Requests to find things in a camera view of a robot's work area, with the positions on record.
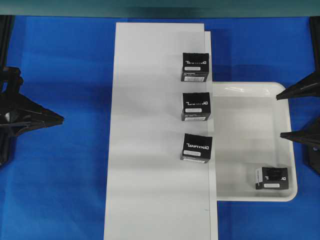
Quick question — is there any blue table cover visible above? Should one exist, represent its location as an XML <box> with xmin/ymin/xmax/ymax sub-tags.
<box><xmin>0</xmin><ymin>16</ymin><xmax>315</xmax><ymax>240</ymax></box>

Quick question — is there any white base block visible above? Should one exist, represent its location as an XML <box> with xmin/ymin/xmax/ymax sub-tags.
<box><xmin>104</xmin><ymin>22</ymin><xmax>218</xmax><ymax>240</ymax></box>

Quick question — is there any black Dynamixel box far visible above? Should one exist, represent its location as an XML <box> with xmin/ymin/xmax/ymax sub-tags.
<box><xmin>181</xmin><ymin>52</ymin><xmax>210</xmax><ymax>83</ymax></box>

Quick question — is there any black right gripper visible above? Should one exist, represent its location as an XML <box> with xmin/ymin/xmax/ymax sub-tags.
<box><xmin>276</xmin><ymin>74</ymin><xmax>320</xmax><ymax>173</ymax></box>

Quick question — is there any black Dynamixel box near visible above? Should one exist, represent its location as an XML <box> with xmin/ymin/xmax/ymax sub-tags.
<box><xmin>181</xmin><ymin>92</ymin><xmax>211</xmax><ymax>122</ymax></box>

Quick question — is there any black right frame rail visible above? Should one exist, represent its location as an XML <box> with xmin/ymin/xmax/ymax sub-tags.
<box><xmin>309</xmin><ymin>16</ymin><xmax>320</xmax><ymax>71</ymax></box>

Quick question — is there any white plastic tray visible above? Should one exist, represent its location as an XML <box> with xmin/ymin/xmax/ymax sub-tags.
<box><xmin>212</xmin><ymin>82</ymin><xmax>298</xmax><ymax>202</ymax></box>

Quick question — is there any black Dynamixel box in tray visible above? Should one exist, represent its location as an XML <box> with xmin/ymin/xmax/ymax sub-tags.
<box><xmin>255</xmin><ymin>167</ymin><xmax>289</xmax><ymax>190</ymax></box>

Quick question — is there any black frame rail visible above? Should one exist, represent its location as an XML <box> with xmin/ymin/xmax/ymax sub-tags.
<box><xmin>0</xmin><ymin>15</ymin><xmax>15</xmax><ymax>68</ymax></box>
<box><xmin>309</xmin><ymin>16</ymin><xmax>320</xmax><ymax>71</ymax></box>

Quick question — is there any black Dynamixel box carried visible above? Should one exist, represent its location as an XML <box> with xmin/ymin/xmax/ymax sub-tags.
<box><xmin>180</xmin><ymin>133</ymin><xmax>213</xmax><ymax>164</ymax></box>

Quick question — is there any black left frame rail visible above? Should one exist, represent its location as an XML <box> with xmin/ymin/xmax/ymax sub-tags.
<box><xmin>0</xmin><ymin>15</ymin><xmax>15</xmax><ymax>68</ymax></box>

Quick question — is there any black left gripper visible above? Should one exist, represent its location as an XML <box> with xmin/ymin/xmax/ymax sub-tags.
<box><xmin>0</xmin><ymin>66</ymin><xmax>64</xmax><ymax>167</ymax></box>

